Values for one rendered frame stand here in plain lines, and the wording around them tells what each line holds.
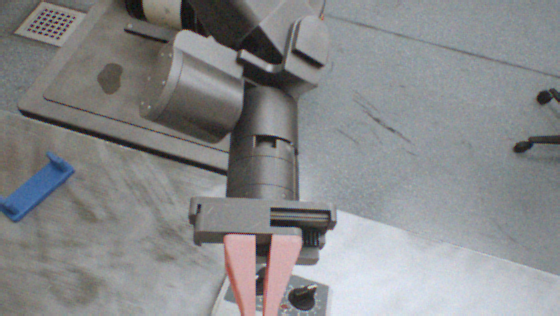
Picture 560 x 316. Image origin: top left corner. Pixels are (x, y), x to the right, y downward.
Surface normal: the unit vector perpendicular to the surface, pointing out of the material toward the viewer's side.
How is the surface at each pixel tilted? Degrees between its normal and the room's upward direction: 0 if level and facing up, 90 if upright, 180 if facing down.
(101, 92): 0
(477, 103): 0
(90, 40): 0
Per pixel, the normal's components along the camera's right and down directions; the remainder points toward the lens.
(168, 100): 0.35, 0.49
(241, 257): 0.09, -0.15
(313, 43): 0.58, -0.11
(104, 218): 0.10, -0.51
